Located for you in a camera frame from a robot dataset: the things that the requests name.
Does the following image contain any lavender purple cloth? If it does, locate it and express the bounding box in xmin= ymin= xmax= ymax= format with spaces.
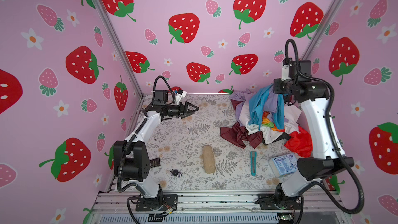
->
xmin=230 ymin=87 xmax=278 ymax=118

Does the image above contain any teal blue cloth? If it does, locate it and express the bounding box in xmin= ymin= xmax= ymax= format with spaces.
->
xmin=248 ymin=84 xmax=285 ymax=130

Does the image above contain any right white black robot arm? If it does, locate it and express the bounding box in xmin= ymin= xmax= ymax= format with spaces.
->
xmin=267 ymin=39 xmax=365 ymax=215

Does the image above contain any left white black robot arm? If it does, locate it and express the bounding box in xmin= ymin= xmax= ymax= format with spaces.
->
xmin=113 ymin=76 xmax=200 ymax=201

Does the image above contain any black cloth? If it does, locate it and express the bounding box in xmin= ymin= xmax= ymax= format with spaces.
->
xmin=274 ymin=132 xmax=291 ymax=142

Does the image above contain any maroon cloth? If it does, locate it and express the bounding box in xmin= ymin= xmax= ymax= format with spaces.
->
xmin=220 ymin=122 xmax=263 ymax=149

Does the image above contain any red cloth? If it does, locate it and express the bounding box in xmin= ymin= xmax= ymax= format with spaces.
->
xmin=285 ymin=126 xmax=313 ymax=158

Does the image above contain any white printed t-shirt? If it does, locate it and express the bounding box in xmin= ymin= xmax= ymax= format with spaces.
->
xmin=235 ymin=101 xmax=302 ymax=144

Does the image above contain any small black card packet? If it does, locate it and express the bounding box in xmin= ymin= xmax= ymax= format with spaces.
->
xmin=150 ymin=158 xmax=161 ymax=169

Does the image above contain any tan oblong sponge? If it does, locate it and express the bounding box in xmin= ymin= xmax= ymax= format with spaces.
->
xmin=203 ymin=145 xmax=216 ymax=174

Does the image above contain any small black binder clip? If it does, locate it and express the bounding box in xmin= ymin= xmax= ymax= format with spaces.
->
xmin=170 ymin=170 xmax=182 ymax=177

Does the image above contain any teal utility knife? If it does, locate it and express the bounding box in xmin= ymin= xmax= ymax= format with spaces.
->
xmin=250 ymin=151 xmax=257 ymax=176

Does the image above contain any blue white wipes packet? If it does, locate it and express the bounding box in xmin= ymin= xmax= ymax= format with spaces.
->
xmin=269 ymin=153 xmax=297 ymax=177

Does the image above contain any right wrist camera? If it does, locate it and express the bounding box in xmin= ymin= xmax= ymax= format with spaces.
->
xmin=281 ymin=64 xmax=291 ymax=81

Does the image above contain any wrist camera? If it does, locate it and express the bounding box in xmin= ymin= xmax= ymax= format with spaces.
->
xmin=174 ymin=89 xmax=187 ymax=105
xmin=281 ymin=64 xmax=291 ymax=81

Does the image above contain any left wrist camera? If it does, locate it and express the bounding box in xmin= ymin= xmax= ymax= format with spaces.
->
xmin=174 ymin=89 xmax=187 ymax=105

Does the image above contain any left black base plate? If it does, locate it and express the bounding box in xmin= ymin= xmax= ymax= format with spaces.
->
xmin=135 ymin=195 xmax=178 ymax=212

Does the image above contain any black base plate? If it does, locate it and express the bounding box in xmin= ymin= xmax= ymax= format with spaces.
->
xmin=135 ymin=195 xmax=178 ymax=212
xmin=255 ymin=194 xmax=301 ymax=211

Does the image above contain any aluminium front rail frame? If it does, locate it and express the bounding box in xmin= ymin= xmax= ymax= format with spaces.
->
xmin=86 ymin=189 xmax=354 ymax=224

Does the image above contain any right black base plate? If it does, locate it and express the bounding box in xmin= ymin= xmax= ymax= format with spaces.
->
xmin=255 ymin=194 xmax=301 ymax=211

